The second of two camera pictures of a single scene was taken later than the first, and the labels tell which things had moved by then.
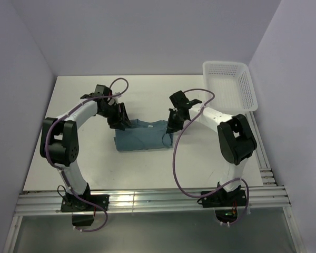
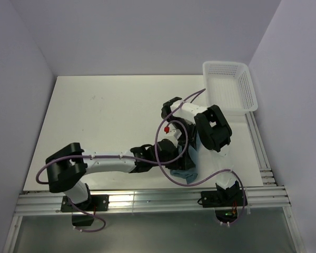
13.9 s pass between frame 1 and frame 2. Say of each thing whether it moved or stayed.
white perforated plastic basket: stayed
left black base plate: stayed
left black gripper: moved
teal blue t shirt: moved
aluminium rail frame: stayed
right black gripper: moved
